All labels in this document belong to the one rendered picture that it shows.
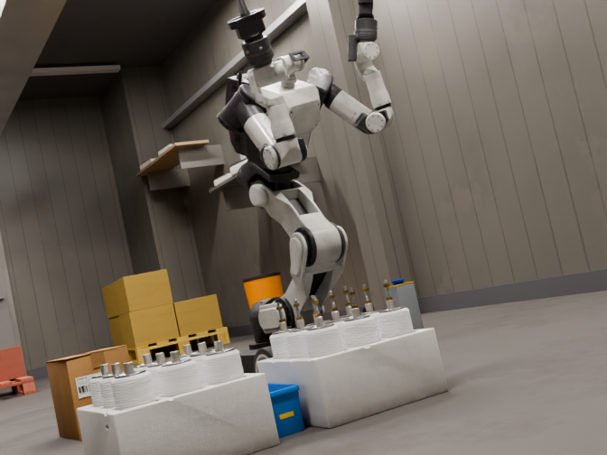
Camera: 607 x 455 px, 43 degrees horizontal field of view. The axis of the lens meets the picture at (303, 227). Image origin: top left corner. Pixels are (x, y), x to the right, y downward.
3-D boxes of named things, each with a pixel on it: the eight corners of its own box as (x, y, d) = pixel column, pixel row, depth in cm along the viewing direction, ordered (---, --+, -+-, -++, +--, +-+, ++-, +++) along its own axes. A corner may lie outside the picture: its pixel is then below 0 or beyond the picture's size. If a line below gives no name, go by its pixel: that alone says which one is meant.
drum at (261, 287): (300, 330, 698) (286, 270, 703) (265, 339, 680) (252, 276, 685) (282, 333, 730) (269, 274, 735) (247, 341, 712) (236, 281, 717)
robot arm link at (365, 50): (382, 29, 284) (382, 60, 284) (371, 34, 294) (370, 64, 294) (354, 26, 280) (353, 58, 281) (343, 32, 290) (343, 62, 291)
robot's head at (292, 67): (271, 79, 275) (273, 55, 271) (288, 75, 282) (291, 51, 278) (285, 84, 271) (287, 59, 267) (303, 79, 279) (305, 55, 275)
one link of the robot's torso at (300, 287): (263, 318, 299) (288, 224, 270) (306, 308, 309) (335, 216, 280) (281, 347, 289) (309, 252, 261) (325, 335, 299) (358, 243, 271)
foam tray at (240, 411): (88, 475, 205) (76, 408, 206) (221, 434, 224) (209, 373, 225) (127, 494, 171) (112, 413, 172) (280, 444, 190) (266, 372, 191)
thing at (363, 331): (373, 385, 206) (359, 320, 207) (347, 388, 212) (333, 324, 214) (395, 377, 213) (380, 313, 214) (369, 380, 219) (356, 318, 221)
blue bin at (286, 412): (230, 432, 223) (222, 392, 224) (265, 422, 228) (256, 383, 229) (273, 441, 197) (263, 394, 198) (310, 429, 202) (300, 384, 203)
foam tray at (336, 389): (268, 421, 230) (256, 361, 232) (376, 388, 249) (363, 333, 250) (330, 429, 196) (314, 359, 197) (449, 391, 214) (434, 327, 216)
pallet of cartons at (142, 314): (142, 364, 720) (124, 275, 727) (106, 366, 845) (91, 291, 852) (240, 339, 770) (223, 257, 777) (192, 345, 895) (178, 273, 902)
